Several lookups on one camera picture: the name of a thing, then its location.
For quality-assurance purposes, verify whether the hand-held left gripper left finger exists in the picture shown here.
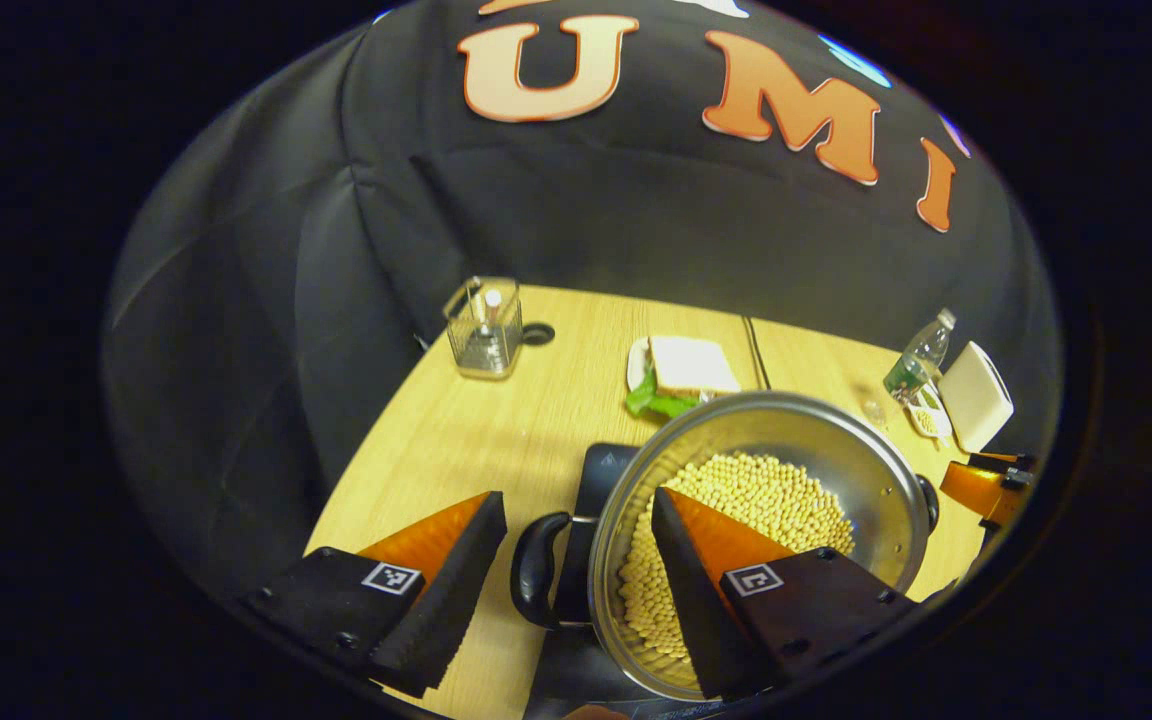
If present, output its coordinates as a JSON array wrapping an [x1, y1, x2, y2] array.
[[241, 490, 509, 701]]

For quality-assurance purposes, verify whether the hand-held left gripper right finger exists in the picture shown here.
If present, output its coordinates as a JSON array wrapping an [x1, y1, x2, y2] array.
[[650, 487, 937, 703]]

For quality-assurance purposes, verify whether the black induction cooktop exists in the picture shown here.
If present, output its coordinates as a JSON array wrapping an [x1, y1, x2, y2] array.
[[521, 442, 727, 720]]

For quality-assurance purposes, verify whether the steel pot with black handles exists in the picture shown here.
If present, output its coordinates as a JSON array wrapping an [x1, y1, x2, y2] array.
[[510, 391, 941, 703]]

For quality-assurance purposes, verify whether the heap of soybeans in pot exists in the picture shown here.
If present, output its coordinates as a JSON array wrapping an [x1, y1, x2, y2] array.
[[618, 452, 857, 691]]

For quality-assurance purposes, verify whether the white divided plate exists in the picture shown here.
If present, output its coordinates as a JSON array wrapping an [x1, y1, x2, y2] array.
[[904, 385, 955, 441]]

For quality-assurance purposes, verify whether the white toaster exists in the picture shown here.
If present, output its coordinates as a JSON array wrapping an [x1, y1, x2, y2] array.
[[938, 341, 1015, 454]]

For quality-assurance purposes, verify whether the clear water bottle green label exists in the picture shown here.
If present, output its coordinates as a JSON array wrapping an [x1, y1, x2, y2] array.
[[882, 307, 957, 401]]

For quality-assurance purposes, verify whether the sandwich on white plate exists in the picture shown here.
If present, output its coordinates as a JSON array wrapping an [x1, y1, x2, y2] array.
[[624, 334, 743, 419]]

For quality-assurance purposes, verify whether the black backdrop cloth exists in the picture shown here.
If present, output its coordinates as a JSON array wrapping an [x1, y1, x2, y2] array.
[[101, 0, 1067, 601]]

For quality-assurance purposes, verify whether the black cable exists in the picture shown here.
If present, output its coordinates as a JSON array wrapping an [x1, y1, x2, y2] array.
[[741, 315, 772, 391]]

